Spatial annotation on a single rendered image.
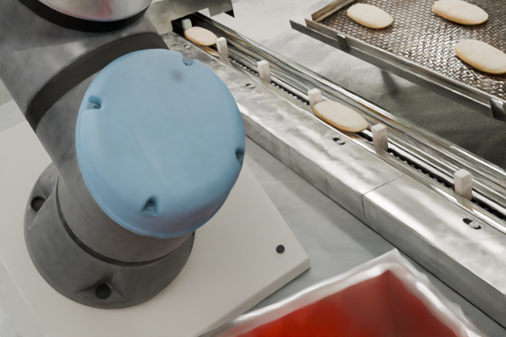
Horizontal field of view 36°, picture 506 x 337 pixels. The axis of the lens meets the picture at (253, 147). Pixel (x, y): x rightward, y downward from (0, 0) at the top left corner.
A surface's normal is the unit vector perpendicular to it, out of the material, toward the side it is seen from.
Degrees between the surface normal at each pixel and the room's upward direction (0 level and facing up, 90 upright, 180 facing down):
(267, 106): 0
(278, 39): 0
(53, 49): 57
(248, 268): 48
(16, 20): 100
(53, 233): 74
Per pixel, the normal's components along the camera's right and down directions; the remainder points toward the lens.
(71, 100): -0.26, 0.03
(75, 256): -0.41, 0.54
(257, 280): 0.34, -0.37
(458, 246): -0.18, -0.86
